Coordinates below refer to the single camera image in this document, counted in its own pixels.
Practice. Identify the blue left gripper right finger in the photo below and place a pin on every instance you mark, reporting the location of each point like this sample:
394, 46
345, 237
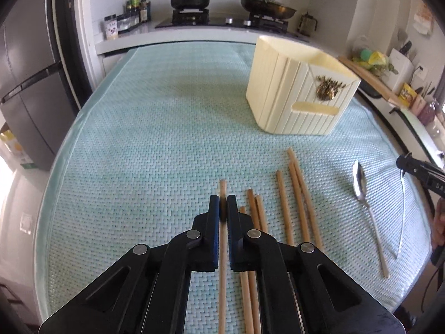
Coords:
236, 230

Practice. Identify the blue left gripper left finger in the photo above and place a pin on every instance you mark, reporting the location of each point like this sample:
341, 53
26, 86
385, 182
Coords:
211, 235

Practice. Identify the wooden chopstick one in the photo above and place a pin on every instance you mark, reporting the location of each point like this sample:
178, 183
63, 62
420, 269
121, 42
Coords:
222, 258

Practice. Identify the wooden chopstick six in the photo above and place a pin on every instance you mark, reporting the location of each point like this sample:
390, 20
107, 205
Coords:
285, 209

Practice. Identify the wooden chopstick seven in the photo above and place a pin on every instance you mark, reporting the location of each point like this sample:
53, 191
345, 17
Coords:
300, 205

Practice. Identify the large steel spoon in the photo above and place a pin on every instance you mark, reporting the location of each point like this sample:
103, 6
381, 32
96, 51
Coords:
360, 190

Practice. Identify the wooden chopstick eight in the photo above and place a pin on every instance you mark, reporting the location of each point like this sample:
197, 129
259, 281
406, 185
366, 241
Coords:
314, 231

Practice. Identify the wooden chopstick two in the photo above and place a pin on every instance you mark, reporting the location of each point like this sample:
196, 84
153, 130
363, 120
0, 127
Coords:
247, 309

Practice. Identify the wooden chopstick four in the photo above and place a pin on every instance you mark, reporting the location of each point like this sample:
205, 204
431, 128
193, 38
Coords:
261, 213

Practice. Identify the small steel spoon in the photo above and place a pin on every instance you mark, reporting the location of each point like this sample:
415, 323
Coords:
403, 215

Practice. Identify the person right hand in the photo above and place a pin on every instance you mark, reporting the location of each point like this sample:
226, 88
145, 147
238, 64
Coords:
437, 230

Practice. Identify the green cutting board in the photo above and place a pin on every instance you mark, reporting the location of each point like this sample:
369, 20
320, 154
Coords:
432, 150

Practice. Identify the purple soap bottle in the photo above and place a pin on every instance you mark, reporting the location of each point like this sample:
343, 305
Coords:
428, 112

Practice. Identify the yellow snack packet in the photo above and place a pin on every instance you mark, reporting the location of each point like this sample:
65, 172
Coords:
407, 95

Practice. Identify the light blue woven table mat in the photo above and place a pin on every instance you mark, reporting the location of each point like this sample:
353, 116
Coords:
119, 246

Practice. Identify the white knife block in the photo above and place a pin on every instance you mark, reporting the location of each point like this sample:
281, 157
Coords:
400, 73

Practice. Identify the wooden cutting board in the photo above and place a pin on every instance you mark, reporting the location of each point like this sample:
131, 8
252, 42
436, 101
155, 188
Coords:
372, 80

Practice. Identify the yellow green cloth bag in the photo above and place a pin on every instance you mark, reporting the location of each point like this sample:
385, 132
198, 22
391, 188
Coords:
375, 62

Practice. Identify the cream utensil holder box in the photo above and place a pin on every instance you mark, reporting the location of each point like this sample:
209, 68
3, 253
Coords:
297, 89

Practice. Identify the dark glass jug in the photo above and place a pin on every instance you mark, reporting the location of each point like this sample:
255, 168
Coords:
307, 25

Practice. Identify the black gas cooktop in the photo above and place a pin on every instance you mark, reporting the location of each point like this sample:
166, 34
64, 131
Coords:
259, 23

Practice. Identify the grey double door refrigerator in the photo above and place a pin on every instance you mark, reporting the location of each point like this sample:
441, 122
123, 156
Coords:
43, 78

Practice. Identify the white spice jar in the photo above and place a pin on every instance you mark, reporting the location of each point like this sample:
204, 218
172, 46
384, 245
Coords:
110, 27

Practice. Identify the yellow cardboard box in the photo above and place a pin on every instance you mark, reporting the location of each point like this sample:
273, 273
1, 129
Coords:
17, 150

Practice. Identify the black wok with glass lid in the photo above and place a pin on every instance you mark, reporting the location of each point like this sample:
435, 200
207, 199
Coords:
268, 8

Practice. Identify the sauce bottles group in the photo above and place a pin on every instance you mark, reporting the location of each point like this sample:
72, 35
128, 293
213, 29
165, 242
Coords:
140, 8

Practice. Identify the hanging wall calendar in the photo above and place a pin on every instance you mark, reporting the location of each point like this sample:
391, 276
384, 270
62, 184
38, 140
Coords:
423, 20

